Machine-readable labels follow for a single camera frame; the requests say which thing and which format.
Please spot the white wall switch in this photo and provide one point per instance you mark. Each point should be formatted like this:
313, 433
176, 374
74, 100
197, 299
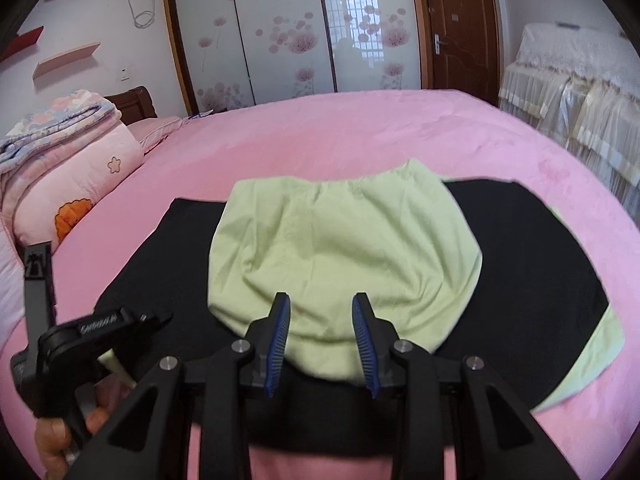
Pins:
125, 74

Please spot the pink wall shelf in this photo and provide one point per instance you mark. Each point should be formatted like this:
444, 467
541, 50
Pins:
67, 59

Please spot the pink bed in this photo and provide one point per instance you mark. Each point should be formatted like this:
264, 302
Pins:
350, 130

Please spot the brown wooden door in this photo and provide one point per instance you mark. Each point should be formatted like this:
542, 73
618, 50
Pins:
465, 25

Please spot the pale lilac pillow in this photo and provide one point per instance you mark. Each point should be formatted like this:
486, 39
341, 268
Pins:
10, 285

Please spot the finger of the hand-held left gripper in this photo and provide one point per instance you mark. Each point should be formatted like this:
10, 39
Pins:
150, 322

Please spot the green and black hoodie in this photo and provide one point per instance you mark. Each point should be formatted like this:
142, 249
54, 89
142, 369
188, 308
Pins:
340, 240

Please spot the pink flower print quilt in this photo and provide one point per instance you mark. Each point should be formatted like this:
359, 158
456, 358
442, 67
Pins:
100, 160

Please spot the dark wooden headboard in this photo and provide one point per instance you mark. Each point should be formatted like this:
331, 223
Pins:
135, 102

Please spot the pink ruffled pillow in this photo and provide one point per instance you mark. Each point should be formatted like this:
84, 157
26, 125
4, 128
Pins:
157, 132

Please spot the lace covered furniture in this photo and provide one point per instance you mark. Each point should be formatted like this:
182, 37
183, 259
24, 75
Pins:
580, 95

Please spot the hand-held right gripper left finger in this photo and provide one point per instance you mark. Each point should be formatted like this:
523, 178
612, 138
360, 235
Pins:
277, 346

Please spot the red wall shelf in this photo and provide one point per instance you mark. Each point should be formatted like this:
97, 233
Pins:
22, 42

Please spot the floral sliding door wardrobe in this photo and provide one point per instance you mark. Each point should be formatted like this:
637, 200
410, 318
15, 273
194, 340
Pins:
280, 25

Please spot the person's left hand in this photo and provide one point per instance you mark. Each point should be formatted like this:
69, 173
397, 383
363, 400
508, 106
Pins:
52, 440

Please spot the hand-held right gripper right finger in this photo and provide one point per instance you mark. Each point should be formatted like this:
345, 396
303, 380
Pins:
365, 346

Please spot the pastel floral folded blanket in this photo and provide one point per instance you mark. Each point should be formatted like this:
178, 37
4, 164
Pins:
60, 115

